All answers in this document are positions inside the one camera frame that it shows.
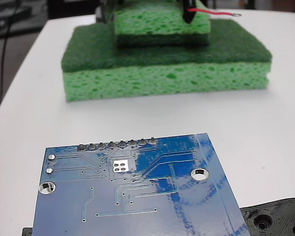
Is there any black plastic mount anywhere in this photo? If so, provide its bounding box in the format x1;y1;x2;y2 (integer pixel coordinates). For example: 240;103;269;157
22;196;295;236

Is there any dark equipment box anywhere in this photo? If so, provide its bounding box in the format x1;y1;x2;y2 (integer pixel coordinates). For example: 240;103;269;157
0;0;33;40

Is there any small green scrub sponge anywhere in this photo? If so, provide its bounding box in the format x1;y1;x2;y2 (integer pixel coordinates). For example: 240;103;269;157
112;0;211;48

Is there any large green scrub sponge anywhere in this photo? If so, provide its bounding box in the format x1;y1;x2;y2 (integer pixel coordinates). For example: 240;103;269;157
60;19;273;103

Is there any red wire with ring terminal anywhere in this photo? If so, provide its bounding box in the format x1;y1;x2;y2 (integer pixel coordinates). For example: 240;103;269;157
186;8;242;18

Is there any blue printed circuit board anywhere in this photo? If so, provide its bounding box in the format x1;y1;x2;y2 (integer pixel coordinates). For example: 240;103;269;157
32;133;251;236

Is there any thin black cable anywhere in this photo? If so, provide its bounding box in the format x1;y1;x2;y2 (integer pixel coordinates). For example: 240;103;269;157
0;0;21;105

